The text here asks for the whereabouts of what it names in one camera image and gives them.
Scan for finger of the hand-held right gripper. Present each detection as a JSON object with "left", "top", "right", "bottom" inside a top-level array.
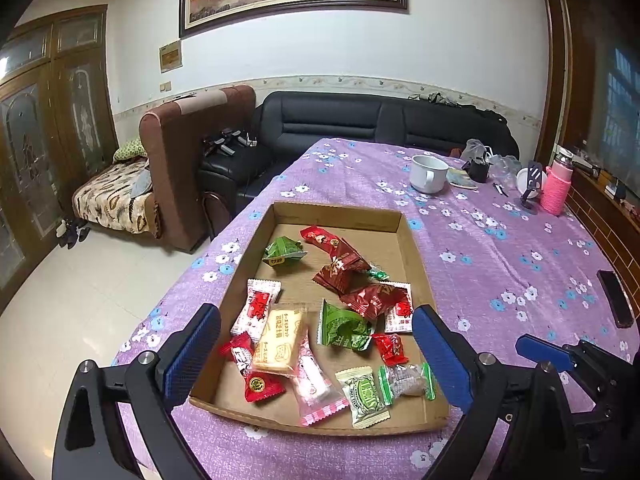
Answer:
[{"left": 515, "top": 334, "right": 597, "bottom": 373}]

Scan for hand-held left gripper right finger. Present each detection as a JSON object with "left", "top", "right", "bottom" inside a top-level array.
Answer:
[{"left": 411, "top": 304, "right": 584, "bottom": 480}]

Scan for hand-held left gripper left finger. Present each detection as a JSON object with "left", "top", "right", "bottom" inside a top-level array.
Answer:
[{"left": 51, "top": 303, "right": 223, "bottom": 480}]

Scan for clear candy green ends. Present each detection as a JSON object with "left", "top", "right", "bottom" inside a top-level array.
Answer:
[{"left": 378, "top": 361, "right": 437, "bottom": 401}]

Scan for small red candy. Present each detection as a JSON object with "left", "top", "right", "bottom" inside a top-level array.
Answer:
[{"left": 372, "top": 332, "right": 409, "bottom": 366}]

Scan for white red snack packet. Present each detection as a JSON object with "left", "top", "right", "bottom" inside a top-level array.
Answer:
[
  {"left": 383, "top": 282, "right": 414, "bottom": 335},
  {"left": 230, "top": 278, "right": 282, "bottom": 344}
]

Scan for dark red snack packet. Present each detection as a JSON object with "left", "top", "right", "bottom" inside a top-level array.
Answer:
[
  {"left": 339, "top": 282, "right": 412, "bottom": 322},
  {"left": 313, "top": 240, "right": 372, "bottom": 296}
]

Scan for beige biscuit packet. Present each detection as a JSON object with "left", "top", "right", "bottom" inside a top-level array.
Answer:
[{"left": 251, "top": 302, "right": 310, "bottom": 377}]

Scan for pink snack packet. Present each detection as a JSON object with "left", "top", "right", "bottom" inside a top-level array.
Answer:
[{"left": 289, "top": 335, "right": 350, "bottom": 427}]

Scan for cardboard tray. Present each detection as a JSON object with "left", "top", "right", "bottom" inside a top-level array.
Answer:
[{"left": 187, "top": 201, "right": 451, "bottom": 437}]

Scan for black phone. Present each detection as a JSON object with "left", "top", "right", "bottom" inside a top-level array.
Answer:
[{"left": 596, "top": 268, "right": 636, "bottom": 330}]

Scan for purple floral tablecloth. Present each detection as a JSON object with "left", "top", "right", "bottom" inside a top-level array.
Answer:
[{"left": 112, "top": 137, "right": 640, "bottom": 480}]

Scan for green packet yellow label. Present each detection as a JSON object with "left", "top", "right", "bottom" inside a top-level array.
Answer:
[{"left": 263, "top": 236, "right": 307, "bottom": 267}]

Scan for dark wooden chair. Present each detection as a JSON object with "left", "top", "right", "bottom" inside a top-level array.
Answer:
[{"left": 202, "top": 190, "right": 231, "bottom": 241}]

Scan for pink sleeved bottle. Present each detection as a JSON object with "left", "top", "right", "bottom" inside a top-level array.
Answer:
[{"left": 538, "top": 147, "right": 576, "bottom": 217}]

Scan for black shoe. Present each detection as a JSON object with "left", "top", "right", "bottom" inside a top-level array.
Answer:
[
  {"left": 72, "top": 220, "right": 93, "bottom": 250},
  {"left": 55, "top": 218, "right": 76, "bottom": 249}
]

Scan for black spatula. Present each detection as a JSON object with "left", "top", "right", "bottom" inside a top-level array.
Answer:
[{"left": 518, "top": 160, "right": 546, "bottom": 215}]

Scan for white round dish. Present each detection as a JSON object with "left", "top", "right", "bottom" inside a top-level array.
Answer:
[{"left": 515, "top": 167, "right": 544, "bottom": 194}]

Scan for patterned sofa bed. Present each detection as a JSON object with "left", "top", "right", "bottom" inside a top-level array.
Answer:
[{"left": 72, "top": 157, "right": 164, "bottom": 239}]

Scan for grey cloth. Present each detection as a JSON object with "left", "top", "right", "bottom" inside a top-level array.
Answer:
[{"left": 130, "top": 167, "right": 154, "bottom": 196}]

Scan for thin booklet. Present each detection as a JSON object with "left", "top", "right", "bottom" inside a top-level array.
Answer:
[{"left": 446, "top": 167, "right": 480, "bottom": 190}]

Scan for white cup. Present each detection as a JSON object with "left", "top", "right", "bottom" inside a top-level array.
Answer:
[{"left": 409, "top": 154, "right": 451, "bottom": 195}]

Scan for brown armchair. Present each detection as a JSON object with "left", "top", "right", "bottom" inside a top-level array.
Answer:
[{"left": 138, "top": 84, "right": 257, "bottom": 254}]

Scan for clear plastic container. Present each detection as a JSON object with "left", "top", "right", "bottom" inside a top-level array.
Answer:
[{"left": 487, "top": 153, "right": 524, "bottom": 181}]

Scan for black cup with plastic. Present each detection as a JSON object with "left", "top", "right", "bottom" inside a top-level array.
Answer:
[{"left": 462, "top": 157, "right": 490, "bottom": 184}]

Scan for clear plastic bag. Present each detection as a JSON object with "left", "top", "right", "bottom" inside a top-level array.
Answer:
[{"left": 459, "top": 138, "right": 496, "bottom": 164}]

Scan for green pillow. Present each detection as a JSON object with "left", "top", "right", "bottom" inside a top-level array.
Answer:
[{"left": 113, "top": 137, "right": 149, "bottom": 164}]

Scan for black cloth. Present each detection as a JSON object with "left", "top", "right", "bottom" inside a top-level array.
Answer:
[{"left": 472, "top": 107, "right": 509, "bottom": 124}]

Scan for wooden glass door wardrobe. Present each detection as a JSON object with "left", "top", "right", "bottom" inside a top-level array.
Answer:
[{"left": 0, "top": 3, "right": 121, "bottom": 312}]

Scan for dark cloth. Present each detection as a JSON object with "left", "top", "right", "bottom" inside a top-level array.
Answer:
[{"left": 407, "top": 92, "right": 462, "bottom": 108}]

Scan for black leather sofa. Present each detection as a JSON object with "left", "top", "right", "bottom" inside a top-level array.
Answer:
[{"left": 197, "top": 90, "right": 521, "bottom": 212}]

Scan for wooden cabinet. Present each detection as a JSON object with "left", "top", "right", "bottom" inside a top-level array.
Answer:
[{"left": 532, "top": 0, "right": 640, "bottom": 282}]

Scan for wall calendar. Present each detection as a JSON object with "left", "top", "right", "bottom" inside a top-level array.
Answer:
[{"left": 159, "top": 39, "right": 182, "bottom": 74}]

